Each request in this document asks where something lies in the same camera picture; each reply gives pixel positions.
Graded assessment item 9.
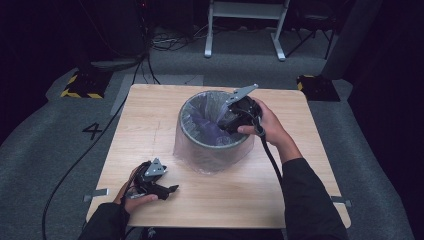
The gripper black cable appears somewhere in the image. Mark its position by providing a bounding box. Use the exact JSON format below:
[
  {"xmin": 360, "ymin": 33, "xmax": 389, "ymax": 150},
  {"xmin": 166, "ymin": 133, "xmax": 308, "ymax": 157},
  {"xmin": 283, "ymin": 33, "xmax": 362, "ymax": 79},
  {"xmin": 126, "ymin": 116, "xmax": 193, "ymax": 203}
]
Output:
[
  {"xmin": 120, "ymin": 161, "xmax": 151, "ymax": 208},
  {"xmin": 248, "ymin": 109, "xmax": 284, "ymax": 184}
]

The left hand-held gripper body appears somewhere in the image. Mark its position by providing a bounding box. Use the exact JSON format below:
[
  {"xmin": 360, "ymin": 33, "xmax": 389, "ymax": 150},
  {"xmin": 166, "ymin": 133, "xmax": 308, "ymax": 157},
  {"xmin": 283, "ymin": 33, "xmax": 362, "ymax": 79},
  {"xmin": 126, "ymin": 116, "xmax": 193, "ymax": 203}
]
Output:
[{"xmin": 133, "ymin": 158, "xmax": 168, "ymax": 197}]

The tangle of floor cables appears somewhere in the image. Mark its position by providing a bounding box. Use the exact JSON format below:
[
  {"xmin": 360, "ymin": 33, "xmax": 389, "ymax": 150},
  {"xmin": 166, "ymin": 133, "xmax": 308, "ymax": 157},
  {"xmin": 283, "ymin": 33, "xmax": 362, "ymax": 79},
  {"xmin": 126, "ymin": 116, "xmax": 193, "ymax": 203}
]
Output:
[{"xmin": 133, "ymin": 23, "xmax": 208, "ymax": 84}]

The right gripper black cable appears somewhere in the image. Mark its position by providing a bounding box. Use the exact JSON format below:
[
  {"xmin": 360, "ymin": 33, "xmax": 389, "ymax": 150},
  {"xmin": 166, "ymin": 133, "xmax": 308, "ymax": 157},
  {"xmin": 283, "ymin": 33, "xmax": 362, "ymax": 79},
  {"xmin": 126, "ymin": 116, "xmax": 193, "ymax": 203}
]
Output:
[{"xmin": 248, "ymin": 109, "xmax": 284, "ymax": 184}]

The person's left hand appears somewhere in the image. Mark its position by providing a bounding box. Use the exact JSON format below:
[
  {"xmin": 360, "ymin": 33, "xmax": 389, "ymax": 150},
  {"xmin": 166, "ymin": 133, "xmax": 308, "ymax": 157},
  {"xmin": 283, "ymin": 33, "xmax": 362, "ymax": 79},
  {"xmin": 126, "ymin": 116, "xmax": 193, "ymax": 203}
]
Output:
[{"xmin": 113, "ymin": 166, "xmax": 159, "ymax": 214}]

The black tripod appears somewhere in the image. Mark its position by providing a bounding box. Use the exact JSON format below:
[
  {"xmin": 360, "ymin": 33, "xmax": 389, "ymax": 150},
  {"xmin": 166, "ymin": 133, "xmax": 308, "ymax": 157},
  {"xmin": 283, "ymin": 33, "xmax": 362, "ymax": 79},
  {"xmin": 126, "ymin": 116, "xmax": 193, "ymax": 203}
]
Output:
[{"xmin": 286, "ymin": 13, "xmax": 336, "ymax": 60}]

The grey column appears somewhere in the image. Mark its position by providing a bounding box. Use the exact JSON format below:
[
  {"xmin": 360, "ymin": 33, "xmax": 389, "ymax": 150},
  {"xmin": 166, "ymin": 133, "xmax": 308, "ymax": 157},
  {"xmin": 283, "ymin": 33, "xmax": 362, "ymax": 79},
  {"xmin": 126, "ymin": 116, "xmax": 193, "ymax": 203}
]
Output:
[{"xmin": 321, "ymin": 0, "xmax": 384, "ymax": 81}]

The green round bin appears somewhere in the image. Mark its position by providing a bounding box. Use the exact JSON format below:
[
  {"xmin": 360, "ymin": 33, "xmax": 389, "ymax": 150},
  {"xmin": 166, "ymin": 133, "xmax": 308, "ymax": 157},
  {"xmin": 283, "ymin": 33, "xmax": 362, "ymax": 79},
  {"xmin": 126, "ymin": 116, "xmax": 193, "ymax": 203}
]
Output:
[{"xmin": 173, "ymin": 89, "xmax": 256, "ymax": 174}]

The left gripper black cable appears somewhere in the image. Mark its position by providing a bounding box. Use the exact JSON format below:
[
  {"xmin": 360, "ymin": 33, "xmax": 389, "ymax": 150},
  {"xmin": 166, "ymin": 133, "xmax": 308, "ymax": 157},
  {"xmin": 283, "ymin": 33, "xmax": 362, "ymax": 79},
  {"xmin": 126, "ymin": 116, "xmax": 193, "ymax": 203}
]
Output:
[{"xmin": 120, "ymin": 161, "xmax": 151, "ymax": 208}]

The yellow black striped base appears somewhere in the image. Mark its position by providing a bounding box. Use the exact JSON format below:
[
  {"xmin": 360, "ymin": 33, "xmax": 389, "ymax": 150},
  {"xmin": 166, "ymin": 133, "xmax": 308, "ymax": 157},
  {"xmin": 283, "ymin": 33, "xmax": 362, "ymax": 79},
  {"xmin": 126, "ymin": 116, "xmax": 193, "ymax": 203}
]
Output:
[
  {"xmin": 60, "ymin": 69, "xmax": 113, "ymax": 100},
  {"xmin": 296, "ymin": 74, "xmax": 341, "ymax": 102}
]

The metal table bracket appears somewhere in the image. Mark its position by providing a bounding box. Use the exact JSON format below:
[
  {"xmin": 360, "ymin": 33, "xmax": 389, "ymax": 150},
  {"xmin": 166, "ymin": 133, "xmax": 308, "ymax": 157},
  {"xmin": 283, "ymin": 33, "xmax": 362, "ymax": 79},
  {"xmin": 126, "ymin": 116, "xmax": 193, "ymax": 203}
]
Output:
[
  {"xmin": 83, "ymin": 188, "xmax": 110, "ymax": 203},
  {"xmin": 330, "ymin": 195, "xmax": 353, "ymax": 208}
]

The white metal stand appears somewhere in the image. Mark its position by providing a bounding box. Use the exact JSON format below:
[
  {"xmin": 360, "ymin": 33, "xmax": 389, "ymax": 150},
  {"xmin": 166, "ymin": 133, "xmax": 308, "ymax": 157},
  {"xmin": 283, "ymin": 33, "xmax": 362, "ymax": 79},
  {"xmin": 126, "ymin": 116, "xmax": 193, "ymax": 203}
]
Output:
[{"xmin": 203, "ymin": 0, "xmax": 291, "ymax": 62}]

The person's right hand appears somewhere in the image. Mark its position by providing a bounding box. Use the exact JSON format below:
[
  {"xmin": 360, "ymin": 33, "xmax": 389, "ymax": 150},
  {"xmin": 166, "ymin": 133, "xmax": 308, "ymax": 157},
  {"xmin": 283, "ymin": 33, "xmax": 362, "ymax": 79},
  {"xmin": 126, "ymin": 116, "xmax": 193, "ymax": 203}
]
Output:
[{"xmin": 237, "ymin": 97, "xmax": 292, "ymax": 148}]

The purple plastic bag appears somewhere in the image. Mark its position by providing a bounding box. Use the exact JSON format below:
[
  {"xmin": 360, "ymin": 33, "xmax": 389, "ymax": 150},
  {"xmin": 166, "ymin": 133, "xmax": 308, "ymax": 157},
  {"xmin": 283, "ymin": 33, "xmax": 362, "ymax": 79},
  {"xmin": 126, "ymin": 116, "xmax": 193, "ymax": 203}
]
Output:
[{"xmin": 172, "ymin": 89, "xmax": 256, "ymax": 175}]

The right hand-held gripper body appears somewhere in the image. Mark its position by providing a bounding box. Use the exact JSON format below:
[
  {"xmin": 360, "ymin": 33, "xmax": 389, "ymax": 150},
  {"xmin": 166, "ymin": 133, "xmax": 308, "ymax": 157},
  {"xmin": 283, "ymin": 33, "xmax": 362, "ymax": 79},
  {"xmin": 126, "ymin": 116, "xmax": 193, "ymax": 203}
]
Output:
[{"xmin": 225, "ymin": 83, "xmax": 263, "ymax": 128}]

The long black floor cable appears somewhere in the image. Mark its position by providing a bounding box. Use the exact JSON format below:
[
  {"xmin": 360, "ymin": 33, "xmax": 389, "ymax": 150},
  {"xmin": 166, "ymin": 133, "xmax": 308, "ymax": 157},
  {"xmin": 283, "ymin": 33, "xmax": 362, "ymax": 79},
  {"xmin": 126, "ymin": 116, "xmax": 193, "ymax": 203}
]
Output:
[{"xmin": 41, "ymin": 96, "xmax": 129, "ymax": 240}]

